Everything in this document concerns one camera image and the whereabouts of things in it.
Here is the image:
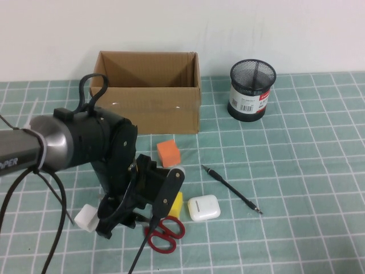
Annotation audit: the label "white foam block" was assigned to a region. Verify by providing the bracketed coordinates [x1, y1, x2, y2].
[74, 204, 100, 232]

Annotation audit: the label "orange foam block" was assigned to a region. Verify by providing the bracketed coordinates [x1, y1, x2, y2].
[156, 140, 181, 168]

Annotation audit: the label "red handled scissors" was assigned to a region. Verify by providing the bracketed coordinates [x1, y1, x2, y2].
[136, 215, 186, 254]

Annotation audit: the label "left arm looped black cable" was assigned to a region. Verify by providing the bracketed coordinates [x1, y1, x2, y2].
[77, 73, 109, 115]

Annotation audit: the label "left arm hanging black cable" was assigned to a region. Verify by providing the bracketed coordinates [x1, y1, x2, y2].
[0, 168, 67, 274]

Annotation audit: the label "white earbuds case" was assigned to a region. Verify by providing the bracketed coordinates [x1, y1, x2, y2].
[187, 194, 222, 223]

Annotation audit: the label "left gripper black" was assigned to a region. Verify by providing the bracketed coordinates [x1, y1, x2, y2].
[96, 155, 172, 240]

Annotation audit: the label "yellow foam block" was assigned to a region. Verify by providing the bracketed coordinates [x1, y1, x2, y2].
[167, 191, 184, 220]

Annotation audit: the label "green grid table mat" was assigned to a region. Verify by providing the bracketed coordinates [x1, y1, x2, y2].
[0, 71, 365, 274]

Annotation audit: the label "black pen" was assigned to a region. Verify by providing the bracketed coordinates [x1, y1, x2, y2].
[201, 164, 264, 215]

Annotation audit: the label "black mesh pen holder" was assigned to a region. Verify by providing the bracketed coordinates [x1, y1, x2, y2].
[227, 59, 277, 122]

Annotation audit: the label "left camera black cable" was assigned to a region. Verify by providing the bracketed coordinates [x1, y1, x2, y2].
[127, 213, 157, 274]

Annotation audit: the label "brown cardboard box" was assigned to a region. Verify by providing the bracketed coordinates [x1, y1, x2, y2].
[89, 50, 202, 135]

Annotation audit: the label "white zip tie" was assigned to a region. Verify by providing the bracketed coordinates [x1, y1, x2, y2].
[24, 98, 48, 174]

